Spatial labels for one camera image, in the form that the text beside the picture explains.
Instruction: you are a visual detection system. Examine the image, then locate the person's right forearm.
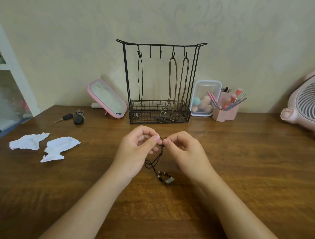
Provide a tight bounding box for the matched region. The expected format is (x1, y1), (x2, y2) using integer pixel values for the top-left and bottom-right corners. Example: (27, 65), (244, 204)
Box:
(199, 173), (279, 239)

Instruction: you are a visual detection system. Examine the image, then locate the brown cord leaf pendant necklace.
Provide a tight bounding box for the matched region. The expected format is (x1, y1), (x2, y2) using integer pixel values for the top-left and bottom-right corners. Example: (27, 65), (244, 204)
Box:
(170, 52), (190, 122)

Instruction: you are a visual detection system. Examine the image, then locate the grey purple pencil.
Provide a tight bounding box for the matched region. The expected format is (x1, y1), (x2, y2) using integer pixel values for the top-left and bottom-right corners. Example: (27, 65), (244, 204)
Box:
(223, 98), (247, 111)

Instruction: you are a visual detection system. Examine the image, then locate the black cord silver block necklace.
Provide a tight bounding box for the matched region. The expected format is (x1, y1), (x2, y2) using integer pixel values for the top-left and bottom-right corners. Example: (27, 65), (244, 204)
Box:
(144, 137), (175, 185)

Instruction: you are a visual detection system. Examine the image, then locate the black cord flower pendant necklace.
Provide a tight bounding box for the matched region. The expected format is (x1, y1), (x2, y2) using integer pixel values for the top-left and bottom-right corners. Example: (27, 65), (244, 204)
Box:
(132, 50), (144, 119)

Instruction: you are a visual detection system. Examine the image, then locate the person's right hand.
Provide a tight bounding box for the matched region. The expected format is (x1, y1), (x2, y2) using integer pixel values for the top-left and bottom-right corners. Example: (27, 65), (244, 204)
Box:
(162, 131), (220, 186)

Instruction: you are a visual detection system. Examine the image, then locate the pink pig shaped desk fan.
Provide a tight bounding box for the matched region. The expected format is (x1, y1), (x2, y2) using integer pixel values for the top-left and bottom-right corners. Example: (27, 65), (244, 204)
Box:
(280, 71), (315, 135)

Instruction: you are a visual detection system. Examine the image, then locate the pink brush holder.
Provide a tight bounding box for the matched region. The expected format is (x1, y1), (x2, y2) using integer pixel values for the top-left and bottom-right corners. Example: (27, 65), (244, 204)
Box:
(212, 92), (240, 122)

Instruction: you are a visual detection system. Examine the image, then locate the pink pen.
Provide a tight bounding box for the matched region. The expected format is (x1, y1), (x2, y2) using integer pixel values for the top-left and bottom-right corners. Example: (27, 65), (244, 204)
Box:
(207, 91), (219, 110)
(211, 93), (221, 111)

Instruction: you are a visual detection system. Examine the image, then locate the person's left forearm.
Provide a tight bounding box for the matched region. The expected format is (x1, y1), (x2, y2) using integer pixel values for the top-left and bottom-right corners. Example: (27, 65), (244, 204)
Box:
(38, 170), (132, 239)

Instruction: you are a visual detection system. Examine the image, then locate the person's left hand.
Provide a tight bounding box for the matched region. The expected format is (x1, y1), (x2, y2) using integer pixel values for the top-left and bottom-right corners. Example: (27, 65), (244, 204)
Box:
(108, 125), (163, 184)

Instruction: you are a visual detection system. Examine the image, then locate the white crumpled paper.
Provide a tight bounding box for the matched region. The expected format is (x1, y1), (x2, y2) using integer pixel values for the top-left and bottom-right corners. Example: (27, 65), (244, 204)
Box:
(40, 136), (81, 163)
(9, 132), (50, 150)

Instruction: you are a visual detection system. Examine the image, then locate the black wire jewelry stand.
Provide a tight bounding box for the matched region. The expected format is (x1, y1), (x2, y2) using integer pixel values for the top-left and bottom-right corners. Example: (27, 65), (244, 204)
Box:
(116, 39), (208, 124)

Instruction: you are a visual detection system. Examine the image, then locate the pink framed table mirror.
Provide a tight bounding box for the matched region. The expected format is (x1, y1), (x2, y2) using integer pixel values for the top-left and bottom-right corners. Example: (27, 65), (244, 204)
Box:
(87, 79), (128, 119)

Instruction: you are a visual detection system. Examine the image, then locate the clear plastic container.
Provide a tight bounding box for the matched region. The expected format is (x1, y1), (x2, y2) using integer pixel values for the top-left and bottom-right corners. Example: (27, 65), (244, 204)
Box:
(189, 79), (222, 117)

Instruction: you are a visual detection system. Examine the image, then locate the black headed car key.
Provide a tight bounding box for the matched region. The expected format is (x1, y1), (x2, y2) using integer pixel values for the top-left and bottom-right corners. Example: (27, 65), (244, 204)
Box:
(54, 114), (74, 124)

